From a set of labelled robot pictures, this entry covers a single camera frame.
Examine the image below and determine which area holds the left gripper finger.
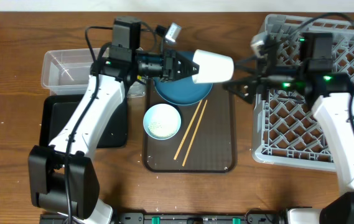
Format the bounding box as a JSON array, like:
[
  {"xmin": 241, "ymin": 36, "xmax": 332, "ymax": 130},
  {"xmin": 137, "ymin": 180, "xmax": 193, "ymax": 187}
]
[
  {"xmin": 176, "ymin": 67, "xmax": 199, "ymax": 80},
  {"xmin": 176, "ymin": 51, "xmax": 200, "ymax": 67}
]

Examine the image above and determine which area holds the dark blue plate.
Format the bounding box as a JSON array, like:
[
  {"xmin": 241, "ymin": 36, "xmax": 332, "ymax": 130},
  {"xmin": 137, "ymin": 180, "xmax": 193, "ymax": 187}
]
[{"xmin": 153, "ymin": 50, "xmax": 214, "ymax": 106}]

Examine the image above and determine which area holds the green cup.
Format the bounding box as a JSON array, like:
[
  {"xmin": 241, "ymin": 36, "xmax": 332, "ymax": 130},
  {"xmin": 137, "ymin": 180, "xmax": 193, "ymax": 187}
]
[{"xmin": 192, "ymin": 50, "xmax": 235, "ymax": 84}]

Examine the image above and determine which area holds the light blue bowl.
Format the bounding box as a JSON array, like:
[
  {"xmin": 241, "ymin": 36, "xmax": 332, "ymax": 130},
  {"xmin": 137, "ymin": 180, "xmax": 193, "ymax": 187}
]
[{"xmin": 143, "ymin": 103, "xmax": 182, "ymax": 140}]

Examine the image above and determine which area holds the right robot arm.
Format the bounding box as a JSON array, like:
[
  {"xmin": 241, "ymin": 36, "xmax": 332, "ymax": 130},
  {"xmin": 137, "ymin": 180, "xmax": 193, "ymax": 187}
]
[{"xmin": 224, "ymin": 32, "xmax": 354, "ymax": 223}]

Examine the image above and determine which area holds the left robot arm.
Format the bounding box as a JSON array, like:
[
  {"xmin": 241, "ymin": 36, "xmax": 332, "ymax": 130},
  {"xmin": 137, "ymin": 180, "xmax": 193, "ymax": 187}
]
[{"xmin": 28, "ymin": 16, "xmax": 200, "ymax": 223}]

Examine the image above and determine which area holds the grey dishwasher rack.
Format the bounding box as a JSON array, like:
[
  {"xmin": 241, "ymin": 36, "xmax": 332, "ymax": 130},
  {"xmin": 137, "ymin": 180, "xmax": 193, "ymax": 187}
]
[{"xmin": 252, "ymin": 14, "xmax": 354, "ymax": 172}]

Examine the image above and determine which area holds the brown serving tray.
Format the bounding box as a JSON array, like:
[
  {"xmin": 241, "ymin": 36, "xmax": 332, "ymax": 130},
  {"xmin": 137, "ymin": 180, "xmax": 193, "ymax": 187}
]
[{"xmin": 142, "ymin": 84, "xmax": 237, "ymax": 173}]

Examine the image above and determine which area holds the right wooden chopstick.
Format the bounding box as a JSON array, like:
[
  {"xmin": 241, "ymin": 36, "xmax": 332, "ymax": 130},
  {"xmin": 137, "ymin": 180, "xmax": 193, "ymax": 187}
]
[{"xmin": 182, "ymin": 100, "xmax": 208, "ymax": 167}]

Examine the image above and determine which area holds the clear plastic bin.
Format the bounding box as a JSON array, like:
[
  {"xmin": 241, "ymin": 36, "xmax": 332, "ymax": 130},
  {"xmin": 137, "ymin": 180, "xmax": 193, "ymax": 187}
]
[{"xmin": 40, "ymin": 47, "xmax": 147, "ymax": 97}]

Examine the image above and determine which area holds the black bin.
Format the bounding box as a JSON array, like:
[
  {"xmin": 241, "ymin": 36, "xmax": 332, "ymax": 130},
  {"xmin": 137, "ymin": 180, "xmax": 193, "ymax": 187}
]
[{"xmin": 39, "ymin": 95, "xmax": 128, "ymax": 148}]

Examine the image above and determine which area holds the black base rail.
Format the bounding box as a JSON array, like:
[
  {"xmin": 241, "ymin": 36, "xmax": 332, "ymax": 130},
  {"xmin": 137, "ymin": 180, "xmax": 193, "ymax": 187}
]
[{"xmin": 39, "ymin": 207, "xmax": 289, "ymax": 224}]

